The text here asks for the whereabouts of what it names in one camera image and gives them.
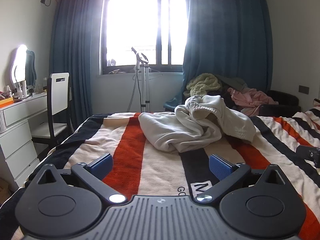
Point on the crumpled brown cloth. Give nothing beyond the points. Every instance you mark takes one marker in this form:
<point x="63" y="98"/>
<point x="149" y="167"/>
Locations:
<point x="116" y="71"/>

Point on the yellow-green knitted blanket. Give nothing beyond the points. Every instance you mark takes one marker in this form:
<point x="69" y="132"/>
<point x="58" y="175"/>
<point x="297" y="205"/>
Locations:
<point x="202" y="82"/>

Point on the teal plastic chair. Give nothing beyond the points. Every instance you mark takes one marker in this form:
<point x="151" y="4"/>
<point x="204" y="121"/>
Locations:
<point x="172" y="103"/>

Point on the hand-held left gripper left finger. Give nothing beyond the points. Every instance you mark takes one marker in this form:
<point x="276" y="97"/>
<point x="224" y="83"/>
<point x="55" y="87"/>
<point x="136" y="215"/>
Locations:
<point x="102" y="166"/>

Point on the white dresser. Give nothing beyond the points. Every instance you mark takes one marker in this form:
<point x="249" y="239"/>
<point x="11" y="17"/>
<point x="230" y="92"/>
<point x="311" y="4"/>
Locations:
<point x="17" y="135"/>

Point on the white and black chair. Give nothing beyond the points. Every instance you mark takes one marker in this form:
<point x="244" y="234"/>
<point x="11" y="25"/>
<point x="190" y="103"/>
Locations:
<point x="58" y="92"/>

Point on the lit vanity mirror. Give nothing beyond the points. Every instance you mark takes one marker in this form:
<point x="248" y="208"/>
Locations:
<point x="20" y="62"/>

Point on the striped blanket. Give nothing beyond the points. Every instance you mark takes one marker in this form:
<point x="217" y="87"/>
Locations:
<point x="130" y="150"/>

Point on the orange box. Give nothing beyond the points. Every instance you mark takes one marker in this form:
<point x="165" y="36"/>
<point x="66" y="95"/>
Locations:
<point x="6" y="102"/>

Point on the window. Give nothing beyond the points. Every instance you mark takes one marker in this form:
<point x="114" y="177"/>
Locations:
<point x="135" y="25"/>

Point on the cream white sweatshirt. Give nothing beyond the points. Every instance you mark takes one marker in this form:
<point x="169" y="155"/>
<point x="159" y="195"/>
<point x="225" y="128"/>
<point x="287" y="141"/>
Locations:
<point x="175" y="130"/>

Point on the black armchair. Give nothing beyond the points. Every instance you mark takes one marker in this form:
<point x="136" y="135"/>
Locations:
<point x="282" y="97"/>

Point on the blue curtain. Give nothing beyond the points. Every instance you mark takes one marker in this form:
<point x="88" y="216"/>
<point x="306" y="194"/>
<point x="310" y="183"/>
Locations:
<point x="75" y="55"/>
<point x="225" y="30"/>

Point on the pale pink garment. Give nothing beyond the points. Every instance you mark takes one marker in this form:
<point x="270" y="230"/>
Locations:
<point x="250" y="97"/>

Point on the group of cosmetic bottles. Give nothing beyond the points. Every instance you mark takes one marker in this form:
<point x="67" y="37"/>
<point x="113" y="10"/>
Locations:
<point x="24" y="90"/>

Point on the black wall plug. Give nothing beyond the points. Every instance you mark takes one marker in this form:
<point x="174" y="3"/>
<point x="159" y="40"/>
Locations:
<point x="44" y="0"/>

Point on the pile of dark clothes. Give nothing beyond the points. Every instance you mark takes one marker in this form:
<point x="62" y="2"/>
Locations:
<point x="235" y="82"/>

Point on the dark wall switch plate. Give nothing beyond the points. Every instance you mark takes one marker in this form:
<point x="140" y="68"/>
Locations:
<point x="304" y="89"/>

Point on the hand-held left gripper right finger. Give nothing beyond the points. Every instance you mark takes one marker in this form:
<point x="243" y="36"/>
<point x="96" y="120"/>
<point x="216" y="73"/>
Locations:
<point x="220" y="167"/>

